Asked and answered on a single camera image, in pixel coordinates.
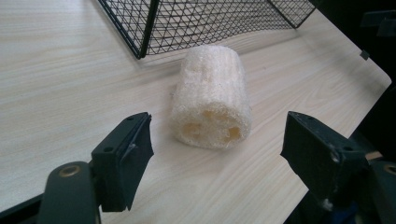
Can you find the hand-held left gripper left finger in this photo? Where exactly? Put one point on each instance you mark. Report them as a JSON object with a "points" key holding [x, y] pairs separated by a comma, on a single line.
{"points": [[120, 168]]}

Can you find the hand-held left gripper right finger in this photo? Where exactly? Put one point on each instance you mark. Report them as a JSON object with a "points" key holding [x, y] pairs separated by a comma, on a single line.
{"points": [[320, 155]]}

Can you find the white loofah sponge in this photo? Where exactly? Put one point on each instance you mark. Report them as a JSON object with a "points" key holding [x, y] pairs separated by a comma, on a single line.
{"points": [[211, 99]]}

